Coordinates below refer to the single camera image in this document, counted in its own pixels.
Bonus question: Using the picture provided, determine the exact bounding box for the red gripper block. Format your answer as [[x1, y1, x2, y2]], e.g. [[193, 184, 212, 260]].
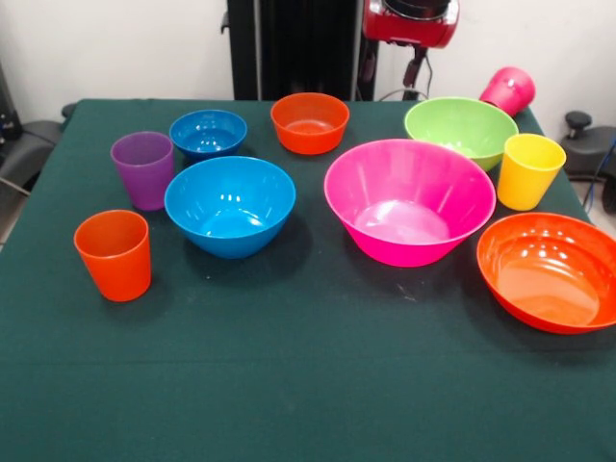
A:
[[360, 0, 461, 88]]

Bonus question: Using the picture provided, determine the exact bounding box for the green bowl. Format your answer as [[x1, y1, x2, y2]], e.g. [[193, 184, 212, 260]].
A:
[[403, 96, 520, 172]]

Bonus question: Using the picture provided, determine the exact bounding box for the small orange bowl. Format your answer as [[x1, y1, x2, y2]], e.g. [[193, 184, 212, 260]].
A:
[[269, 91, 351, 156]]

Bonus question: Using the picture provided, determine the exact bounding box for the pink cup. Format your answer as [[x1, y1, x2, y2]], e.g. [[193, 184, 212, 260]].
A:
[[479, 65, 537, 120]]

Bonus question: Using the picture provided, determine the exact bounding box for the large pink bowl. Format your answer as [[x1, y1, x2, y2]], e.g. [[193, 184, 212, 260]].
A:
[[322, 138, 498, 269]]

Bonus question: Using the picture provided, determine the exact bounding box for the yellow cup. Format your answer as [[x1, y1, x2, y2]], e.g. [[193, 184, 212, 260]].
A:
[[497, 133, 568, 212]]

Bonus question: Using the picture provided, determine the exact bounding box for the small dark blue bowl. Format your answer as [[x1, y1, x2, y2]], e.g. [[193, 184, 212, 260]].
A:
[[168, 109, 248, 163]]

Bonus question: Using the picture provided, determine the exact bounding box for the light blue bowl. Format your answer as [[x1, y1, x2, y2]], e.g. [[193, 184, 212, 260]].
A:
[[164, 155, 297, 260]]

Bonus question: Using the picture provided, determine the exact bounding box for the large shallow orange bowl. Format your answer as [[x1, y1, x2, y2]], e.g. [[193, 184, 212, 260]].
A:
[[475, 212, 616, 336]]

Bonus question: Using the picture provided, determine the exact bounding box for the purple cup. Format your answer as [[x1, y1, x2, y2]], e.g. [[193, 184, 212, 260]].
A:
[[110, 131, 175, 212]]

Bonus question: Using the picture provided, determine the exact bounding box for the dark green table cloth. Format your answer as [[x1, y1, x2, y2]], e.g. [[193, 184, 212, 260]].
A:
[[0, 98, 616, 462]]

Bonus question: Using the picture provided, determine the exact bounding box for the orange cup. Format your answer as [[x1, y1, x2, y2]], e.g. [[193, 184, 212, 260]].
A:
[[73, 209, 153, 303]]

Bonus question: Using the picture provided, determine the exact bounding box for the black pedestal leg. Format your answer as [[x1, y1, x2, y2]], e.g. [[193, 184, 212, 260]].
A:
[[559, 111, 616, 216], [0, 103, 78, 196]]

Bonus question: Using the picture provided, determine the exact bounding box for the blue cable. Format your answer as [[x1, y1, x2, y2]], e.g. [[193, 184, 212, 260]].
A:
[[583, 138, 616, 209]]

